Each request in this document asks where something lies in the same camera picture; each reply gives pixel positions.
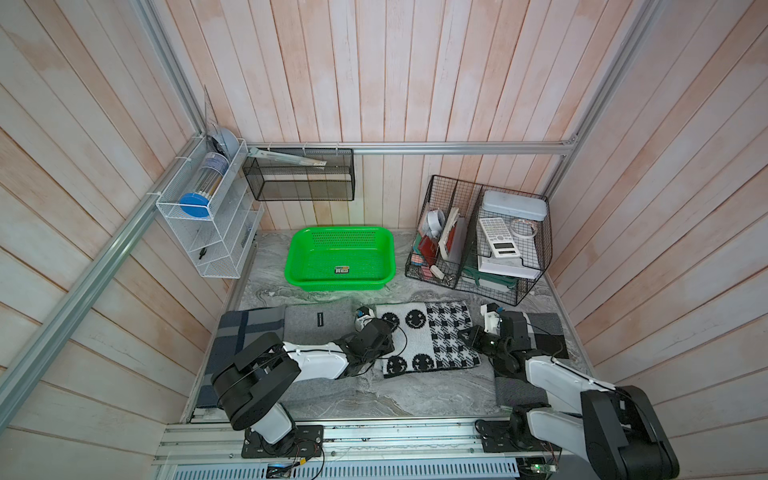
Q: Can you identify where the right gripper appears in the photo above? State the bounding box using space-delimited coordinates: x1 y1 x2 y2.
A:
457 324 510 359

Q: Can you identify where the black white grey checked scarf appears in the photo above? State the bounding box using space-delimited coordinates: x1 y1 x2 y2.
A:
493 310 570 409

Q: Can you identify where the white smiley checkered scarf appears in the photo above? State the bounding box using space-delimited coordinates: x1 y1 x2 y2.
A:
375 301 481 378

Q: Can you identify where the plain grey scarf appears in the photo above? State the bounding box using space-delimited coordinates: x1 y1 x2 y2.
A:
281 298 376 407

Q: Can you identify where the grey blue plaid scarf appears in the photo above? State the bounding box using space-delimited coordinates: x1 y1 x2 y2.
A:
195 306 286 409

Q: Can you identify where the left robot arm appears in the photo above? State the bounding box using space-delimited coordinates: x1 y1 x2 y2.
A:
211 316 396 446

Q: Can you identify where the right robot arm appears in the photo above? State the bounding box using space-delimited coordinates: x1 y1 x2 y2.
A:
459 304 680 479

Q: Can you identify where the green plastic basket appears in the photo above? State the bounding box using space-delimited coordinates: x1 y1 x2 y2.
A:
284 226 396 292

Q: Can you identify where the white ruler on mesh basket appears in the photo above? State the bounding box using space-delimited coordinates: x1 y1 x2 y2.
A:
249 147 327 168

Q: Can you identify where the white flat box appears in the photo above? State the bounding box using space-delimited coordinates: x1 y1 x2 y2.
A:
477 239 543 280

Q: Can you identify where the white calculator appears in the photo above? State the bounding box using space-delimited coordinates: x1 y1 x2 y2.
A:
479 217 521 259

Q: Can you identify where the red notebook in organizer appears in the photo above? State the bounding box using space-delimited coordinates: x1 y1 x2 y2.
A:
417 236 439 266

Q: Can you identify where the roll of clear tape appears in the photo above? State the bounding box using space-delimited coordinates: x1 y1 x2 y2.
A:
510 218 538 240

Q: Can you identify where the white tape roll in organizer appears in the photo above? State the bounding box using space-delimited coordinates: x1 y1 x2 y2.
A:
418 207 445 240

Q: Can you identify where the white plastic lidded container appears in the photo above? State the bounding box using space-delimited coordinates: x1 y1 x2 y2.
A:
482 191 548 221

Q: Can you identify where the grey round disc on shelf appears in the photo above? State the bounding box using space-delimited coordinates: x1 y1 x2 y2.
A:
208 127 240 160

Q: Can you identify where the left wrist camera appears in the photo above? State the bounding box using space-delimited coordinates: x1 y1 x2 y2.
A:
354 306 375 332

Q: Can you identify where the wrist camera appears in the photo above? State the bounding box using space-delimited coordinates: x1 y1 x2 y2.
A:
354 306 375 332
480 303 502 335

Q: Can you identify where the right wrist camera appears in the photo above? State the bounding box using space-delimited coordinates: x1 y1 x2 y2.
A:
480 303 502 335

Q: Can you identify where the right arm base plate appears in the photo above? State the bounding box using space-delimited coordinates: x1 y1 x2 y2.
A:
474 419 561 454

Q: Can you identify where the black wire desk organizer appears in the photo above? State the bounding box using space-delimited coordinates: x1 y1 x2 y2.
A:
405 175 552 306

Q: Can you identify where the aluminium front rail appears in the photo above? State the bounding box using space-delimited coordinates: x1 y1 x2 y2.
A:
148 417 596 479

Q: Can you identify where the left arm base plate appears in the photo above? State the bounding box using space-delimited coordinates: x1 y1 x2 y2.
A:
241 424 324 460

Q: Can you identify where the black mesh wall basket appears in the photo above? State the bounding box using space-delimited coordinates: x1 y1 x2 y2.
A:
243 147 356 202

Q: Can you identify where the white wire wall shelf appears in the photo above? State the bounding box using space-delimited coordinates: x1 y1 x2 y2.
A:
156 138 265 279

